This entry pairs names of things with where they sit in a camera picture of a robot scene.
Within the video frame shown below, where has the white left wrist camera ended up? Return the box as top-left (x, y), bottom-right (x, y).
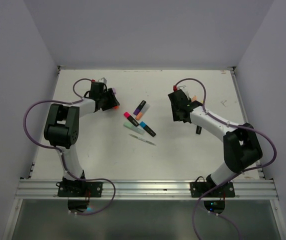
top-left (98, 77), bottom-right (107, 85)

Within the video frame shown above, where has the blue cap black highlighter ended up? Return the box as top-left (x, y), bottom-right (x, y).
top-left (139, 121), bottom-right (156, 137)

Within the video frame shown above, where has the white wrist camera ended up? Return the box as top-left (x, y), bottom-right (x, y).
top-left (98, 77), bottom-right (107, 85)
top-left (178, 85), bottom-right (190, 99)

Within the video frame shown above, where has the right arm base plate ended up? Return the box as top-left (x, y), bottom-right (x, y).
top-left (189, 176), bottom-right (236, 214)

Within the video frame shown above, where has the purple cap black highlighter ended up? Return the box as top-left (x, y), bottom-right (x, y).
top-left (133, 100), bottom-right (147, 116)

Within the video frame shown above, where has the aluminium front rail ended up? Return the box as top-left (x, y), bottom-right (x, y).
top-left (14, 179), bottom-right (278, 200)

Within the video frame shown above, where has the pastel orange highlighter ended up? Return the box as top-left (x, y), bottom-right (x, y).
top-left (135, 103), bottom-right (150, 121)

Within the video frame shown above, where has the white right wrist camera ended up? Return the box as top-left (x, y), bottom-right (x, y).
top-left (178, 85), bottom-right (190, 99)

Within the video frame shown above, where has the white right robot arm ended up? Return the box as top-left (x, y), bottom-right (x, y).
top-left (168, 89), bottom-right (263, 197)

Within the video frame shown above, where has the thin grey pen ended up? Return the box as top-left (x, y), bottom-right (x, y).
top-left (128, 133), bottom-right (156, 146)

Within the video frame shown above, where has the orange cap black highlighter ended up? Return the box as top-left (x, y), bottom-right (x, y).
top-left (195, 125), bottom-right (202, 135)

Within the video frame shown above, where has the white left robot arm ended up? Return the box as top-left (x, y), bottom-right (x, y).
top-left (43, 81), bottom-right (120, 197)

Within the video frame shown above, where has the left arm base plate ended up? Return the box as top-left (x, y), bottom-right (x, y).
top-left (57, 175), bottom-right (103, 212)

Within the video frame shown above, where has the pink cap black highlighter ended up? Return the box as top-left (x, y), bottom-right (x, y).
top-left (123, 112), bottom-right (139, 127)

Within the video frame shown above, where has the pastel green highlighter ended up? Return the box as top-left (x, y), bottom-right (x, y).
top-left (123, 122), bottom-right (145, 135)

